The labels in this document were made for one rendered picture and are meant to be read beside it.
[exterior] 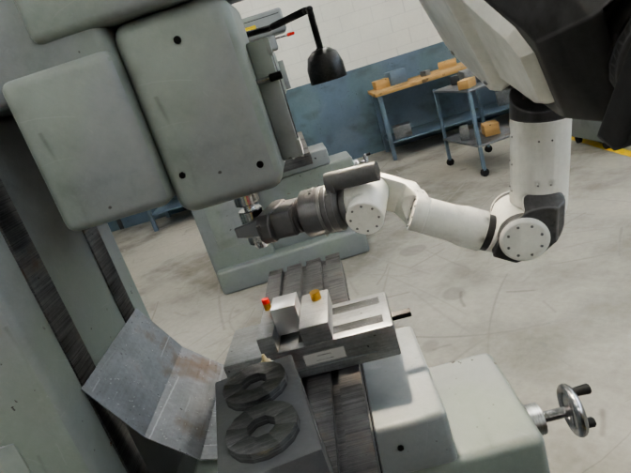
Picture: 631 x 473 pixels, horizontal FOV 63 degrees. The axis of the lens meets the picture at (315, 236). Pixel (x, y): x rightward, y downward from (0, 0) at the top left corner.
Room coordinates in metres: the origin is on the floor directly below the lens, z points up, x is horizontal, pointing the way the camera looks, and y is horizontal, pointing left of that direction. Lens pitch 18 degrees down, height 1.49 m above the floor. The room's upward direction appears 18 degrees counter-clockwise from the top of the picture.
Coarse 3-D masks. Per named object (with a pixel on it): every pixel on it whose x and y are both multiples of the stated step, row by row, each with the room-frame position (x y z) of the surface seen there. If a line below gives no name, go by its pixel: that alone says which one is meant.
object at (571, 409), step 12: (564, 384) 0.95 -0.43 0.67; (588, 384) 0.93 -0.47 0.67; (564, 396) 0.95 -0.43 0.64; (576, 396) 0.90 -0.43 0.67; (528, 408) 0.93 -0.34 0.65; (540, 408) 0.92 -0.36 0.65; (564, 408) 0.92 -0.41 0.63; (576, 408) 0.89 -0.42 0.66; (540, 420) 0.90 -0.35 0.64; (552, 420) 0.92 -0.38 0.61; (576, 420) 0.91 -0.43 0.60; (588, 420) 0.92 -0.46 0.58; (540, 432) 0.90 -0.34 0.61; (576, 432) 0.90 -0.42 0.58; (588, 432) 0.87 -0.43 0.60
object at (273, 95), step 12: (252, 48) 0.94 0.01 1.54; (264, 48) 0.94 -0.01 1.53; (252, 60) 0.94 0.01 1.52; (264, 60) 0.94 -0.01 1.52; (264, 72) 0.94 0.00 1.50; (264, 84) 0.94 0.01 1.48; (276, 84) 0.94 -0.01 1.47; (264, 96) 0.94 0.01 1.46; (276, 96) 0.94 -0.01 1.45; (276, 108) 0.94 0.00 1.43; (288, 108) 0.95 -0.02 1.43; (276, 120) 0.94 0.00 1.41; (288, 120) 0.94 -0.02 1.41; (276, 132) 0.94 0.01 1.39; (288, 132) 0.94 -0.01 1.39; (288, 144) 0.94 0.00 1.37; (300, 144) 0.95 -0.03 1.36; (288, 156) 0.94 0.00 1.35
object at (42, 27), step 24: (24, 0) 0.86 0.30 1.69; (48, 0) 0.86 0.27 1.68; (72, 0) 0.86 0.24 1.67; (96, 0) 0.85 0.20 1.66; (120, 0) 0.85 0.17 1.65; (144, 0) 0.85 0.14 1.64; (168, 0) 0.85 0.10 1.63; (240, 0) 1.05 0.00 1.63; (48, 24) 0.86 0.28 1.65; (72, 24) 0.86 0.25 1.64; (96, 24) 0.86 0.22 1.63; (120, 24) 0.91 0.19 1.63
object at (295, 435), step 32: (224, 384) 0.66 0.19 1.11; (256, 384) 0.63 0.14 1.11; (288, 384) 0.61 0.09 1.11; (224, 416) 0.58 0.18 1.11; (256, 416) 0.54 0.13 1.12; (288, 416) 0.52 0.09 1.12; (224, 448) 0.52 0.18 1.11; (256, 448) 0.48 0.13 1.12; (288, 448) 0.48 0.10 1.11; (320, 448) 0.47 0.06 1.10
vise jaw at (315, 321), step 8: (304, 296) 1.04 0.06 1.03; (328, 296) 1.01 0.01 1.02; (304, 304) 1.00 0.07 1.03; (312, 304) 0.99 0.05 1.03; (320, 304) 0.97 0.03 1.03; (328, 304) 0.97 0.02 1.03; (304, 312) 0.96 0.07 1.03; (312, 312) 0.95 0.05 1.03; (320, 312) 0.94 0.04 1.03; (328, 312) 0.94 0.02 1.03; (304, 320) 0.93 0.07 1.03; (312, 320) 0.92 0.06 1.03; (320, 320) 0.91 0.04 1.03; (328, 320) 0.90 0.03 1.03; (304, 328) 0.90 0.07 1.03; (312, 328) 0.90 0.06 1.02; (320, 328) 0.89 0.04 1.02; (328, 328) 0.89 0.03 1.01; (304, 336) 0.90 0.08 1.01; (312, 336) 0.90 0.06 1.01; (320, 336) 0.89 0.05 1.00; (328, 336) 0.89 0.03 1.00; (304, 344) 0.90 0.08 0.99
